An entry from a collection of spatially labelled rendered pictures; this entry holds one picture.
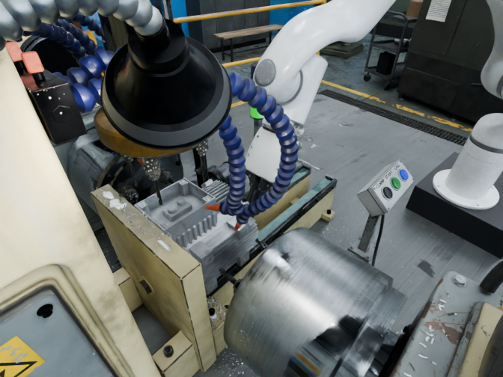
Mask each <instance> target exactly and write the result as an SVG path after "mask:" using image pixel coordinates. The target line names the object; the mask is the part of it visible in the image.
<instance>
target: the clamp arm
mask: <svg viewBox="0 0 503 377"><path fill-rule="evenodd" d="M193 155H194V160H195V172H196V176H197V181H198V187H199V188H201V189H202V187H201V185H202V184H203V183H205V182H206V181H208V180H209V177H208V170H207V156H206V155H205V156H204V161H205V168H206V175H207V178H206V180H204V177H203V172H204V171H203V169H202V164H203V163H202V162H201V157H200V156H199V155H198V152H197V151H195V148H193Z"/></svg>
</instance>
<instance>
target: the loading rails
mask: <svg viewBox="0 0 503 377"><path fill-rule="evenodd" d="M311 168H312V167H311V166H308V165H306V164H301V165H299V166H298V167H296V170H295V171H294V173H293V178H292V179H291V182H290V185H289V186H288V187H287V191H286V193H284V196H283V198H282V199H280V200H278V202H277V203H276V204H273V205H272V207H271V208H269V209H267V210H266V211H265V212H261V213H260V214H259V215H252V216H251V217H252V218H253V219H254V220H256V222H255V223H256V224H257V226H256V227H258V229H257V230H258V232H257V233H258V239H259V241H262V242H265V243H266V244H268V246H270V245H271V244H272V243H273V242H274V241H275V240H276V239H277V238H278V236H279V234H280V233H286V232H287V231H289V230H292V229H295V228H297V227H307V228H308V229H309V228H310V227H311V226H312V225H313V224H314V223H316V222H317V221H318V220H319V219H320V218H322V219H324V220H326V221H328V222H330V221H331V220H332V219H333V218H334V217H335V212H334V211H332V210H331V208H332V201H333V197H334V193H335V187H336V184H337V181H338V180H337V179H335V178H334V177H332V176H330V175H328V174H327V175H326V176H325V179H324V180H322V181H321V182H320V183H318V184H317V185H316V186H315V187H313V189H311V190H310V191H308V188H309V183H310V177H311ZM265 250H266V249H265V248H263V247H261V246H260V245H259V244H258V243H255V244H254V245H253V248H251V249H250V250H249V260H248V261H247V262H246V263H244V264H243V265H242V266H239V265H238V264H236V263H235V264H233V265H232V266H231V267H230V268H229V269H228V270H227V271H226V273H227V274H230V275H231V276H233V277H234V278H235V279H236V280H238V279H243V278H244V277H245V275H246V273H247V272H248V270H249V269H250V268H251V267H252V265H253V264H254V262H255V261H256V260H257V258H258V257H259V256H260V255H261V254H262V253H263V252H264V251H265ZM217 284H218V286H217V287H216V288H215V289H214V290H213V291H212V292H211V293H210V294H209V295H207V298H209V296H213V297H214V298H215V299H217V300H218V301H219V302H220V303H221V304H222V305H223V306H224V307H225V308H227V309H228V307H229V304H230V303H231V299H232V298H233V296H234V289H233V286H234V285H233V284H232V283H231V282H230V281H229V280H228V279H227V278H226V277H225V276H224V275H220V276H219V277H218V278H217Z"/></svg>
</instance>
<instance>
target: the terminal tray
mask: <svg viewBox="0 0 503 377"><path fill-rule="evenodd" d="M182 181H185V183H181V182H182ZM160 194H161V198H162V203H163V205H159V198H158V197H157V194H156V193H155V194H153V195H151V196H150V197H147V198H145V199H144V200H142V201H140V202H138V203H136V204H135V205H134V207H136V208H137V209H138V210H139V211H140V212H142V213H144V211H145V213H144V215H145V216H146V215H148V216H147V217H148V218H149V219H150V220H151V221H152V222H153V223H154V224H155V225H156V226H158V227H159V228H160V229H161V230H163V231H165V233H166V234H168V235H169V236H170V234H171V238H173V237H174V238H173V240H174V241H175V242H176V243H177V244H179V245H180V246H181V247H183V246H184V247H185V248H187V246H188V245H187V244H188V243H190V244H192V240H193V239H194V240H198V236H200V237H202V236H203V235H202V233H207V230H208V229H209V230H212V226H214V227H216V223H218V221H217V211H212V210H208V209H206V206H207V205H214V204H216V198H215V197H214V196H212V195H211V194H209V193H207V192H206V191H204V190H203V189H201V188H199V187H198V186H196V185H195V184H194V183H192V182H190V181H189V180H187V179H186V178H183V179H181V180H179V181H177V182H175V183H173V184H172V185H170V186H168V187H166V188H164V189H163V190H161V191H160ZM205 197H209V199H208V200H206V199H205ZM141 203H144V206H140V204H141ZM165 222H168V225H166V226H165V225H163V224H164V223H165ZM157 224H158V225H157Z"/></svg>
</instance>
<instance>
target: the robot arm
mask: <svg viewBox="0 0 503 377"><path fill-rule="evenodd" d="M395 1H396V0H331V1H330V2H329V3H326V4H323V5H320V6H317V7H313V8H310V9H308V10H305V11H303V12H301V13H299V14H298V15H296V16H295V17H294V18H292V19H291V20H290V21H289V22H288V23H287V24H286V25H285V26H284V27H283V28H282V29H281V30H280V32H278V34H277V35H276V36H275V38H274V39H273V41H272V42H271V44H270V45H269V46H268V48H267V49H266V51H265V52H264V54H263V55H262V57H261V59H260V60H259V62H258V64H257V66H256V68H255V71H254V75H253V81H254V83H255V87H256V86H261V87H263V88H265V89H266V95H267V94H269V95H272V96H273V97H275V99H276V103H277V104H279V105H281V106H282V108H283V109H284V113H285V114H286V115H287V116H288V117H289V118H290V123H291V124H292V125H293V127H294V129H295V131H294V133H295V134H296V135H298V136H299V135H300V134H302V133H303V132H304V128H303V125H304V123H305V120H306V118H307V116H308V113H309V111H310V108H311V105H312V103H313V101H314V98H315V96H316V93H317V90H318V88H319V86H320V83H321V81H322V78H323V75H324V73H325V71H326V68H327V66H328V63H327V61H326V60H325V59H324V58H322V57H321V56H319V55H317V54H316V53H317V52H319V51H320V50H321V49H322V48H324V47H325V46H328V45H329V44H330V43H334V42H337V41H343V42H346V43H355V42H358V41H360V40H361V39H363V38H364V37H365V36H366V35H367V34H368V33H369V32H370V31H371V30H372V29H373V27H374V26H375V25H376V24H377V23H378V22H379V20H380V19H381V18H382V17H383V15H384V14H385V13H386V11H387V10H388V9H389V8H390V7H391V6H392V5H393V4H394V2H395ZM486 1H487V4H488V5H489V7H490V10H491V14H492V18H493V27H494V32H495V41H494V45H493V50H492V52H491V54H490V56H489V58H488V59H487V62H486V63H485V65H484V67H483V69H482V71H481V83H482V85H483V86H484V88H485V89H486V90H487V91H489V92H490V93H491V94H493V95H495V96H497V97H498V98H500V99H503V0H486ZM262 123H265V124H266V126H263V127H261V128H259V130H258V131H257V134H256V135H255V137H254V139H253V141H252V143H251V145H250V148H249V150H248V152H247V154H246V162H245V165H246V172H245V173H246V175H247V176H248V177H249V186H250V187H251V188H250V190H249V193H248V196H247V200H246V201H248V202H249V204H250V203H251V202H255V201H256V200H257V199H259V198H260V197H261V196H263V195H264V192H265V191H269V189H270V188H271V187H272V184H273V183H274V182H275V177H276V176H277V171H278V169H279V163H280V161H281V160H280V156H281V146H280V145H279V142H278V138H277V137H276V135H275V131H273V130H272V127H271V126H270V123H267V121H266V120H265V118H263V121H262ZM502 171H503V114H502V113H493V114H487V115H485V116H483V117H482V118H481V119H480V120H479V121H478V122H477V123H476V124H475V126H474V128H473V130H472V132H471V133H470V135H469V137H468V139H467V141H466V143H465V144H464V146H463V148H462V150H461V152H460V154H459V156H458V157H457V160H456V162H455V163H454V165H453V167H452V169H449V170H443V171H440V172H438V173H437V174H436V175H435V176H434V178H433V187H434V188H435V190H436V191H437V192H438V193H439V194H440V195H441V196H442V197H443V198H444V199H446V200H448V201H450V202H452V203H454V204H456V205H458V206H461V207H465V208H468V209H489V208H491V207H493V206H495V205H496V204H497V203H498V201H499V193H498V191H497V189H496V188H495V187H494V186H493V184H494V183H495V181H496V180H497V179H498V177H499V176H500V174H501V173H502ZM262 178H263V179H262Z"/></svg>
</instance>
